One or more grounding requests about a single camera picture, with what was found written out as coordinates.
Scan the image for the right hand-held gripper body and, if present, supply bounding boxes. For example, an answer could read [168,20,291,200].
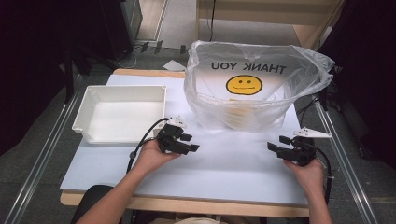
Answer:
[277,126,333,168]

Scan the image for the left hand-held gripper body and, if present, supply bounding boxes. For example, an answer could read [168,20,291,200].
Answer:
[155,115,192,155]

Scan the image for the yellow snack box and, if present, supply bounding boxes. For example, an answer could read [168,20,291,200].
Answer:
[217,98,273,129]

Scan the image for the clear smiley plastic bag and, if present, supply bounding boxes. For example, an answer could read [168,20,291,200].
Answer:
[183,40,336,133]

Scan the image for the person's right hand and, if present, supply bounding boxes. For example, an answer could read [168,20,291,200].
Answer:
[283,158,326,193]

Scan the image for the person's left hand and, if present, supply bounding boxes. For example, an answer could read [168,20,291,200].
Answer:
[134,138,182,175]

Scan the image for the pale blue table board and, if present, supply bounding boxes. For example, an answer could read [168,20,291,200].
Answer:
[59,74,310,207]

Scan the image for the white plastic bin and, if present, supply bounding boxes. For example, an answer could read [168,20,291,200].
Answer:
[71,84,168,146]

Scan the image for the black tripod stand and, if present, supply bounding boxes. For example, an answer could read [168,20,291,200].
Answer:
[317,66,344,112]

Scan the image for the wooden table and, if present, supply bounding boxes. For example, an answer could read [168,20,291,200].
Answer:
[59,68,311,218]

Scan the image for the white paper sheet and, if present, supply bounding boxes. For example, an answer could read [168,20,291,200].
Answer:
[163,59,188,72]

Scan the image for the person's beige clothing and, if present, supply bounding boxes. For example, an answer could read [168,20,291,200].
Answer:
[174,217,227,224]

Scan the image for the black chair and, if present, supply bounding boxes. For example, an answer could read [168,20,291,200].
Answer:
[70,184,115,224]

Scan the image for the black cabinet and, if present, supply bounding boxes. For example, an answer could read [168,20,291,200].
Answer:
[101,0,144,62]

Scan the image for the light wooden shelf unit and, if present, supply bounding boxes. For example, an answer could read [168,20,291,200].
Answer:
[195,0,345,50]

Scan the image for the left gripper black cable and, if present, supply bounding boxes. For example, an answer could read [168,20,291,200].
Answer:
[125,117,173,175]

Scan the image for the black floor cables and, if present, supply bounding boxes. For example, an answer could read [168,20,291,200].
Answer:
[295,92,321,125]

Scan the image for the metal floor rail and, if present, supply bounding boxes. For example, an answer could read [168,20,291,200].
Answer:
[2,88,86,224]
[312,94,379,224]

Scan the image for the thin black hanging cable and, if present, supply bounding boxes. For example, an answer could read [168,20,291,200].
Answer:
[207,0,218,42]

